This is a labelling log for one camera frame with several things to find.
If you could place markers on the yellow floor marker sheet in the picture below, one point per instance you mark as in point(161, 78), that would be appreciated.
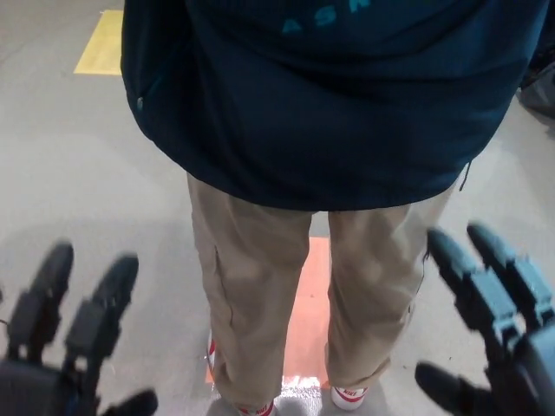
point(99, 47)

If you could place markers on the dark grey background object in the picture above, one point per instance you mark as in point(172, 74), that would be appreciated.
point(539, 91)

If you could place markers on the person's left red white sneaker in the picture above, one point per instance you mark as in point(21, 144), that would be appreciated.
point(258, 408)

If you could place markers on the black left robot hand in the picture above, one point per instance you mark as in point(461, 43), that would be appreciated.
point(39, 381)

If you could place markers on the beige trousers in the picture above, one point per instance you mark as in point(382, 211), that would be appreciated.
point(260, 268)

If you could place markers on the orange floor marker sheet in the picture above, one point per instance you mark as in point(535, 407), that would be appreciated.
point(314, 303)

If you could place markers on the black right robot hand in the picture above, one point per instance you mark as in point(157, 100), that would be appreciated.
point(520, 338)

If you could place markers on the person's right red white sneaker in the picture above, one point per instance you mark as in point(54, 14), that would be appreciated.
point(349, 396)

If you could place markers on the dark teal coat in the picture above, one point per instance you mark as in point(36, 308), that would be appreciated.
point(303, 108)

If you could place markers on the person's red white sneaker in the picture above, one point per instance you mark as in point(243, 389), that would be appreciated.
point(258, 408)
point(349, 396)

